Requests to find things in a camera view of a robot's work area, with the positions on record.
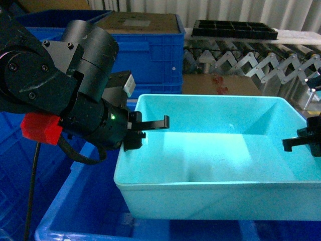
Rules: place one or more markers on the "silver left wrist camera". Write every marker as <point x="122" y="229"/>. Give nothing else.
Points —
<point x="119" y="88"/>

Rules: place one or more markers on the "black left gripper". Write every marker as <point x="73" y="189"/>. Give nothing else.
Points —
<point x="116" y="126"/>

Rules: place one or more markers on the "red block on arm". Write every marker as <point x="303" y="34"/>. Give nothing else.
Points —
<point x="41" y="127"/>

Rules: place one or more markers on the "dark blue crate rear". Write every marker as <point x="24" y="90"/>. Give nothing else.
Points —
<point x="47" y="24"/>

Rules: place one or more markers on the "silver expandable roller conveyor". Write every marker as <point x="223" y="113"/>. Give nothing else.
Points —
<point x="276" y="69"/>

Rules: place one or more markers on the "blue crate stack left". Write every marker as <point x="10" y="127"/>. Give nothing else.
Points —
<point x="17" y="154"/>

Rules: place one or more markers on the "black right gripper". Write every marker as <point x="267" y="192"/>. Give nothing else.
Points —
<point x="310" y="135"/>

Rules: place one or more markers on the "black compartment tray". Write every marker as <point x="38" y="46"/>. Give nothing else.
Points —
<point x="233" y="29"/>

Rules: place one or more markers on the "turquoise plastic tray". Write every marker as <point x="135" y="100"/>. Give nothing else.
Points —
<point x="222" y="158"/>

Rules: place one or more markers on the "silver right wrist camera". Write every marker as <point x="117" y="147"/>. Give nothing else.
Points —
<point x="314" y="86"/>

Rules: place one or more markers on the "large blue plastic bin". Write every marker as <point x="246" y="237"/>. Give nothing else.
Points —
<point x="90" y="206"/>

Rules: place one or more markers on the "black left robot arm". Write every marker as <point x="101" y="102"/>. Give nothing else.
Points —
<point x="67" y="87"/>

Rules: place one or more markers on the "brown cardboard sheet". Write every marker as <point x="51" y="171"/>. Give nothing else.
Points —
<point x="139" y="23"/>

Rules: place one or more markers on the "brown cardboard box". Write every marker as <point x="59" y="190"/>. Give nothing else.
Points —
<point x="215" y="84"/>

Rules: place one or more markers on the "blue crate upper stacked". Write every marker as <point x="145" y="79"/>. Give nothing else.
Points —
<point x="155" y="60"/>

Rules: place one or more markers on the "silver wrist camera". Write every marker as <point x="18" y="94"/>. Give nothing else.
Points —
<point x="314" y="86"/>
<point x="119" y="88"/>

